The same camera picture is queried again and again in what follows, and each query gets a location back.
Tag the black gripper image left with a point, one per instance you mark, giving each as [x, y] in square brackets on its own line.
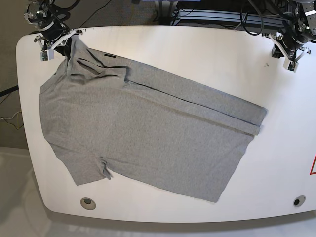
[54, 31]

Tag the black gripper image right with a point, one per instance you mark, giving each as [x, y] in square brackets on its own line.
[290, 44]

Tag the grey T-shirt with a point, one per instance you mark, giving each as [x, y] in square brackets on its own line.
[103, 113]

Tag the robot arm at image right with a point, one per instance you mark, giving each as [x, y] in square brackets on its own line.
[298, 26]

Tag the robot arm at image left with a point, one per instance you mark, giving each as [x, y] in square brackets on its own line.
[49, 19]

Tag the red triangle sticker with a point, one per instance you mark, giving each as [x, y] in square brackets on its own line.
[313, 168]

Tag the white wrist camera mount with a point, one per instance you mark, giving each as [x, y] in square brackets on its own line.
[290, 59]
[47, 48]

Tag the aluminium extrusion frame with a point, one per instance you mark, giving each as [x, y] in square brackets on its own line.
[226, 19]

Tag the grey table cable grommet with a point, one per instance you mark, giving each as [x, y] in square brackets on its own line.
[299, 201]

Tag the beige table cable grommet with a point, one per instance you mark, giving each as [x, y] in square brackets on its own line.
[87, 203]

